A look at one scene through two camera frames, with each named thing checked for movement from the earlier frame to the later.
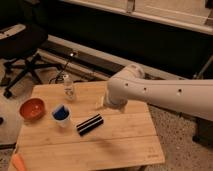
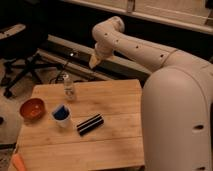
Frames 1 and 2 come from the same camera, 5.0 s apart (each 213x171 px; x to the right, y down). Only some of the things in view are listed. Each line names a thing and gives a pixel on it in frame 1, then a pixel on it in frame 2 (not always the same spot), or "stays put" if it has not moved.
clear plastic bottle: [68, 87] stays put
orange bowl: [32, 109] stays put
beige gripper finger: [100, 103] -> [102, 48]
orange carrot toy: [18, 162] stays put
